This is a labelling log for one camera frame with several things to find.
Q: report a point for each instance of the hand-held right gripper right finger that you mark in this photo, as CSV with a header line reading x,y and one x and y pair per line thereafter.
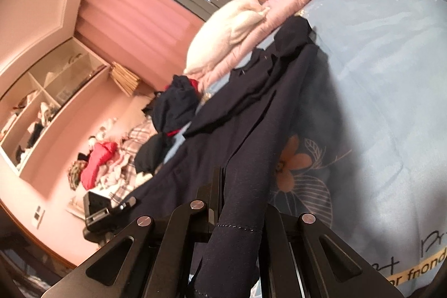
x,y
279,235

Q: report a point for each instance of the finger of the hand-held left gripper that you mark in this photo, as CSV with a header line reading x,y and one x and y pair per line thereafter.
x,y
125,204

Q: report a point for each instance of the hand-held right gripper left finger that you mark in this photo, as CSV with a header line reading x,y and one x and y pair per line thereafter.
x,y
209,195

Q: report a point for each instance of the navy blue garment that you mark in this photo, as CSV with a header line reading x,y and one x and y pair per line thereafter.
x,y
244,144

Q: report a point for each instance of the navy and red clothes pile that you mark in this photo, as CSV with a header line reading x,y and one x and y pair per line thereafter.
x,y
174,102

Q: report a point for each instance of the floral patterned cloth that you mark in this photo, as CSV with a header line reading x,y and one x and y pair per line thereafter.
x,y
76,174

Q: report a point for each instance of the red jacket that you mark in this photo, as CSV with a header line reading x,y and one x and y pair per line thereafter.
x,y
96,165

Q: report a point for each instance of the black garment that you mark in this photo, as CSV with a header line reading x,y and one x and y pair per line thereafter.
x,y
150,151

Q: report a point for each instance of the white plush toy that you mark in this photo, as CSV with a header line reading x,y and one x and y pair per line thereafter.
x,y
104,130

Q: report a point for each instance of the white fluffy pillow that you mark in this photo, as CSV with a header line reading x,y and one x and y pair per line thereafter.
x,y
223,29

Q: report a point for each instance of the light blue floral bed sheet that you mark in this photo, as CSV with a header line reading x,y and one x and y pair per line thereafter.
x,y
366,74

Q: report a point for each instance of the white wall socket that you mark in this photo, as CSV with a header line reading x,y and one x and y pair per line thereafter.
x,y
38,215

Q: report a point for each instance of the white wall shelf unit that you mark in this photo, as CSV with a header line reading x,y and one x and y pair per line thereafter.
x,y
36,83

